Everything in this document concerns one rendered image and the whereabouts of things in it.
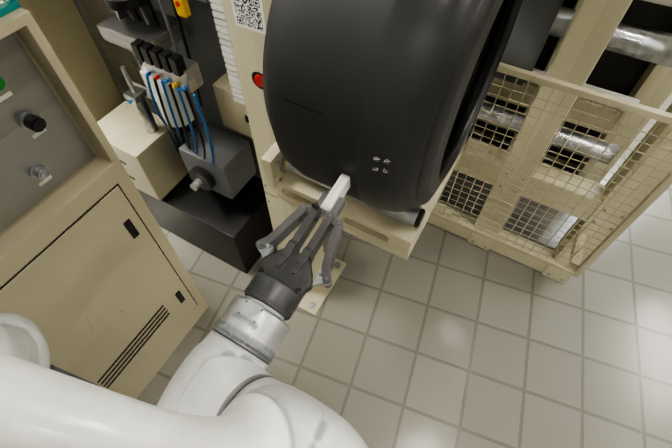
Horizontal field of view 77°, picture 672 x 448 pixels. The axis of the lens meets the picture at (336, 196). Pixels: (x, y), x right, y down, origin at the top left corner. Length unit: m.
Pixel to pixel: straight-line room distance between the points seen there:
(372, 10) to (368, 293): 1.40
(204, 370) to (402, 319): 1.30
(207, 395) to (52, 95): 0.72
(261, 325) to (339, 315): 1.21
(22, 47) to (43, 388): 0.72
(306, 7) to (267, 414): 0.48
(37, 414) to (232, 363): 0.23
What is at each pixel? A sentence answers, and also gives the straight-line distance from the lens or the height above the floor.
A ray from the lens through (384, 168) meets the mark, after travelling 0.62.
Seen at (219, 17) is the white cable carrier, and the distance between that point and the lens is 0.97.
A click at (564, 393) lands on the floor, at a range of 1.88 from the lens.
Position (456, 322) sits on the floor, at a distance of 1.82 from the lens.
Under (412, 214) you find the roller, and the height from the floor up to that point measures 0.92.
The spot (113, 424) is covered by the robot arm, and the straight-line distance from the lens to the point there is 0.39.
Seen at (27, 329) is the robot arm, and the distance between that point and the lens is 0.91.
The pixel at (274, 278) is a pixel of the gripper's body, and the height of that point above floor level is 1.13.
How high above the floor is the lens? 1.65
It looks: 53 degrees down
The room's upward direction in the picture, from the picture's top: straight up
